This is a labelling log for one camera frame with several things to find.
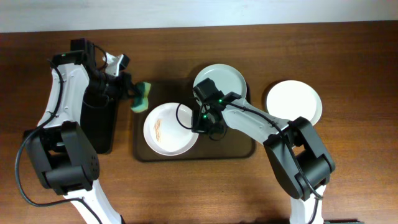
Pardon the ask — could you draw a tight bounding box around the green yellow sponge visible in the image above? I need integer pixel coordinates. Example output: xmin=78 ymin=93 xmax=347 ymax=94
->
xmin=131 ymin=82 xmax=151 ymax=113

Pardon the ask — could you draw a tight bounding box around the white plate front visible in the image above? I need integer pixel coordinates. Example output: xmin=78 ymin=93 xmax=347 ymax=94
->
xmin=143 ymin=103 xmax=199 ymax=156

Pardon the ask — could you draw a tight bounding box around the white plate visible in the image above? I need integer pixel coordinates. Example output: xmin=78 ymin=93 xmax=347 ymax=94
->
xmin=143 ymin=103 xmax=199 ymax=156
xmin=265 ymin=80 xmax=323 ymax=125

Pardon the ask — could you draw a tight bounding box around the pale green stained plate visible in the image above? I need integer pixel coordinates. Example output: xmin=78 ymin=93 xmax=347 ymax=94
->
xmin=193 ymin=64 xmax=248 ymax=98

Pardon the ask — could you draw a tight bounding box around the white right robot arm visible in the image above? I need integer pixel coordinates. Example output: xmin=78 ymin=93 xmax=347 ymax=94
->
xmin=195 ymin=91 xmax=335 ymax=223

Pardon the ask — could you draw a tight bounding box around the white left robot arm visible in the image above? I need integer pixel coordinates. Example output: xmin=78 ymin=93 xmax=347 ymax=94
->
xmin=14 ymin=50 xmax=124 ymax=223

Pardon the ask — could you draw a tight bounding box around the brown serving tray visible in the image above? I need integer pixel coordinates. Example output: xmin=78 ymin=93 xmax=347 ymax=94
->
xmin=132 ymin=79 xmax=256 ymax=162

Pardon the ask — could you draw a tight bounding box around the black rectangular tray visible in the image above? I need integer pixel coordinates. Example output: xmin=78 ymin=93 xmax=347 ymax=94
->
xmin=80 ymin=93 xmax=119 ymax=154

